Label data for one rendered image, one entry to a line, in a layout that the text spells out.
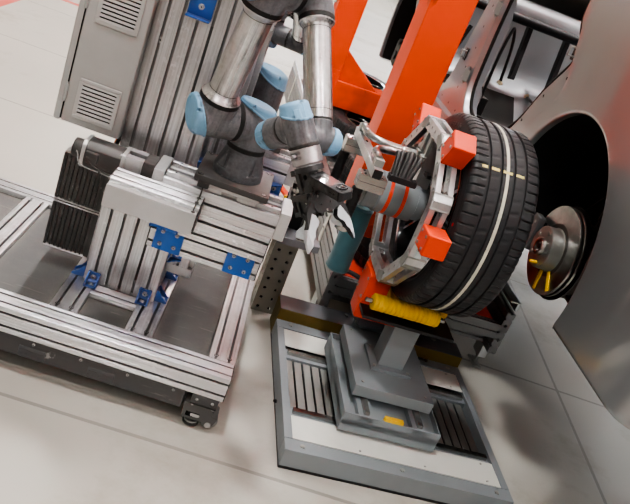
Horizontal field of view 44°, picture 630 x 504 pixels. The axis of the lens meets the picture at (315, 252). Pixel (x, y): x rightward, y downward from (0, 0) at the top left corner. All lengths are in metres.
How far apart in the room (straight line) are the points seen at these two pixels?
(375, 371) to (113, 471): 1.00
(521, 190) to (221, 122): 0.92
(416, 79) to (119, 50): 1.09
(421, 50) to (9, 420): 1.83
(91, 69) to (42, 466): 1.15
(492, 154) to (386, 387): 0.90
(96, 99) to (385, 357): 1.33
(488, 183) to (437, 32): 0.72
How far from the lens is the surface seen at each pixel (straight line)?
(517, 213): 2.45
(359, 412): 2.73
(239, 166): 2.31
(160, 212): 2.27
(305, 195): 1.85
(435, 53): 2.93
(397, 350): 2.88
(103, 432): 2.54
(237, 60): 2.15
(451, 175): 2.44
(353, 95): 4.93
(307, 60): 2.07
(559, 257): 2.77
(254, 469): 2.59
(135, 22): 2.42
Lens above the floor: 1.64
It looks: 23 degrees down
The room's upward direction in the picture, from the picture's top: 22 degrees clockwise
